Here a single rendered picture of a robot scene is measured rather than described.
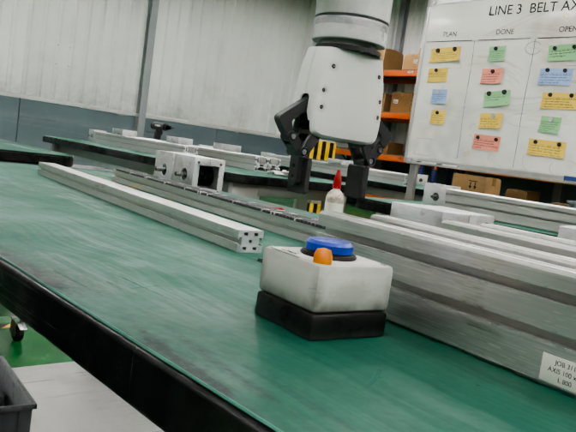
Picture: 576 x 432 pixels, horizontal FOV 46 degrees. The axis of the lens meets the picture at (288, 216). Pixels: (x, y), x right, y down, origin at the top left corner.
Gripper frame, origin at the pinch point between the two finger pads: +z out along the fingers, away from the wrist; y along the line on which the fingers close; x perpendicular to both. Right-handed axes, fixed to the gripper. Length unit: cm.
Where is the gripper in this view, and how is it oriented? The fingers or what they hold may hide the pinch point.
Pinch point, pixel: (327, 185)
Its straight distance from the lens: 78.0
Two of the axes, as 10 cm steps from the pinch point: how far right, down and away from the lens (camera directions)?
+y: -8.1, -0.6, -5.9
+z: -1.4, 9.9, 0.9
